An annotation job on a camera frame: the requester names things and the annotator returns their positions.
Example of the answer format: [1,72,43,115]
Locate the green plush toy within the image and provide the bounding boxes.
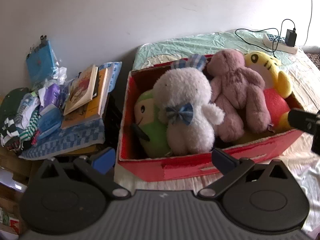
[133,90,170,158]

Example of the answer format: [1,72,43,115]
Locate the patterned bed sheet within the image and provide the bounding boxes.
[114,31,319,233]

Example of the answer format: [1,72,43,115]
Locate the black wall cable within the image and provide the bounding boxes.
[301,0,314,48]

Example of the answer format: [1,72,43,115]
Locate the stack of books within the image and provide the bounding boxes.
[61,62,122,129]

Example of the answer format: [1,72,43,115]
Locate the red cardboard box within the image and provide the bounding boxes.
[117,62,302,181]

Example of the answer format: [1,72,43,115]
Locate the white bunny plush toy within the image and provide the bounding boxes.
[152,54,225,155]

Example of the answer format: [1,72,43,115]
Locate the white power strip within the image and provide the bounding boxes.
[263,33,298,55]

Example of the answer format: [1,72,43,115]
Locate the blue packaged item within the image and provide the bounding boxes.
[26,35,59,86]

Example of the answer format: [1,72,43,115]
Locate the black charger adapter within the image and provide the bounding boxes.
[285,28,297,47]

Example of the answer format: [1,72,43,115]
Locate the pile of clothes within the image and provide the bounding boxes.
[1,83,65,155]

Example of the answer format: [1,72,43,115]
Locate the yellow tiger plush toy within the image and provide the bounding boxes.
[244,51,292,132]

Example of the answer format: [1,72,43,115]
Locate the blue plastic case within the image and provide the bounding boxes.
[37,108,63,140]

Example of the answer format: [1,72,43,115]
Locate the blue checkered towel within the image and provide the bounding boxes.
[19,119,105,160]

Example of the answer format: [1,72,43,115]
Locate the pink bear plush toy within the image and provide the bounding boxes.
[207,49,271,142]

